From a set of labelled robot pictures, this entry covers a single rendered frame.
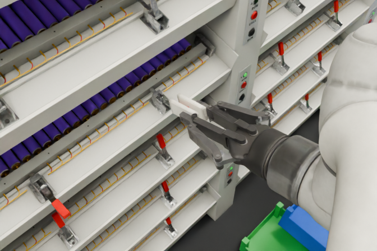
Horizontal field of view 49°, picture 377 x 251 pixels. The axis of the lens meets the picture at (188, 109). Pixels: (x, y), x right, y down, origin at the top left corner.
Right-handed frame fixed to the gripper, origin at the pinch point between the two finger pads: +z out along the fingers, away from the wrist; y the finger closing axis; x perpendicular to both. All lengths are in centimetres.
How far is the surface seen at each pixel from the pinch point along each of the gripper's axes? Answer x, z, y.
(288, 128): -62, 23, 58
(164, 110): -2.7, 6.5, -1.0
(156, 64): 2.2, 13.8, 4.6
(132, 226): -41.1, 19.9, -11.8
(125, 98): 1.2, 11.2, -5.5
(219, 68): -3.4, 7.9, 15.9
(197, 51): 1.2, 11.0, 13.5
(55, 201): -1.9, 3.5, -26.6
